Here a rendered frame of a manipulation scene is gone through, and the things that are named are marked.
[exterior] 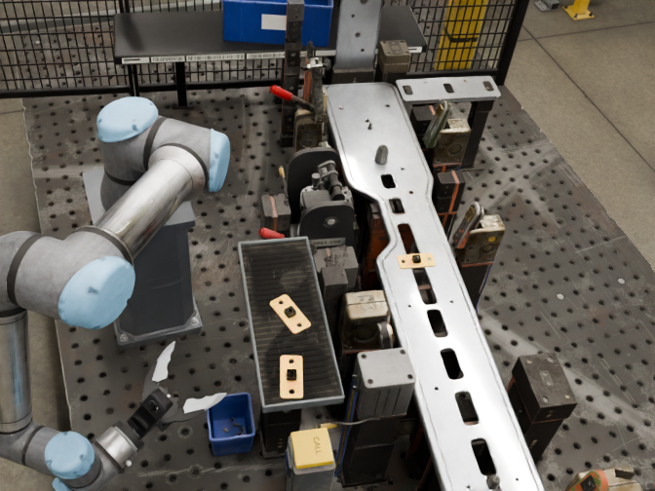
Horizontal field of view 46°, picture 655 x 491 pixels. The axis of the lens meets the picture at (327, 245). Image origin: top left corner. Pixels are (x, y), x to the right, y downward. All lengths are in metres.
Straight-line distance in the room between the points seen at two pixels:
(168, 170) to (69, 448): 0.52
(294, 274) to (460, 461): 0.46
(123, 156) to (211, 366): 0.61
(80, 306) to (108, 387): 0.72
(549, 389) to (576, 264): 0.76
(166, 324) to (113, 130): 0.58
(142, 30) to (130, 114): 0.81
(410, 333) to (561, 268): 0.76
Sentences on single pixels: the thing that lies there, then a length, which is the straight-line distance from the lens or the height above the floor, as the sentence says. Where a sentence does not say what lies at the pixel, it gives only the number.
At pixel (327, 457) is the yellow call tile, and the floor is 1.16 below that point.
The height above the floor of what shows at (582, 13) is 0.01.
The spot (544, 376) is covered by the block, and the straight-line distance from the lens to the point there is 1.58.
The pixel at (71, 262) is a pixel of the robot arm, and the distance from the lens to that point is 1.19.
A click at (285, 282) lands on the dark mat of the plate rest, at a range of 1.44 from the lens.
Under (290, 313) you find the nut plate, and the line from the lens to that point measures 1.38.
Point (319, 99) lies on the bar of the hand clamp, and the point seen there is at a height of 1.12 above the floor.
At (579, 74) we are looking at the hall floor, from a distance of 4.35.
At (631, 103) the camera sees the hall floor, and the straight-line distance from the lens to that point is 4.26.
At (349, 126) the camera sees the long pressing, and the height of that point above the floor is 1.00.
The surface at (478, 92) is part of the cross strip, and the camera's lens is 2.25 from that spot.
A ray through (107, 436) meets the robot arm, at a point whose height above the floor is 0.91.
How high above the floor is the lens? 2.28
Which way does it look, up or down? 48 degrees down
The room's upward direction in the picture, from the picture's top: 7 degrees clockwise
